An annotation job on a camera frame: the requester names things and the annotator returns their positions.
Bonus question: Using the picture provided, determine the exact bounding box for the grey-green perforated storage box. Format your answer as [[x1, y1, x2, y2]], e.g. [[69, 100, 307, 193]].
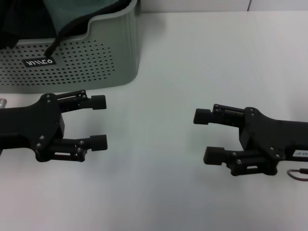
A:
[[0, 0, 141, 94]]

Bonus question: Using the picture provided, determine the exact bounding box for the dark green black-edged towel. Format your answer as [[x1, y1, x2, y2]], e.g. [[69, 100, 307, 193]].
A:
[[43, 0, 134, 58]]

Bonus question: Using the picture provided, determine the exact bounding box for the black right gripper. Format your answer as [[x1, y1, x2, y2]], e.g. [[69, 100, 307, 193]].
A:
[[203, 107, 308, 177]]

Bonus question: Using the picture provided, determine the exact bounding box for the dark looped cable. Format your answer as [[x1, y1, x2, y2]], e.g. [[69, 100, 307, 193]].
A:
[[286, 168, 308, 183]]

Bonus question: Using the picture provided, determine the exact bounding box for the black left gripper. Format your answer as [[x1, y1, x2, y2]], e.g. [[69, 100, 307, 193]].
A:
[[0, 90, 108, 162]]

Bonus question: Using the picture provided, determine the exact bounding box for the black cloth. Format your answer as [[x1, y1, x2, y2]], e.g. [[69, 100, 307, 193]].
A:
[[0, 0, 58, 50]]

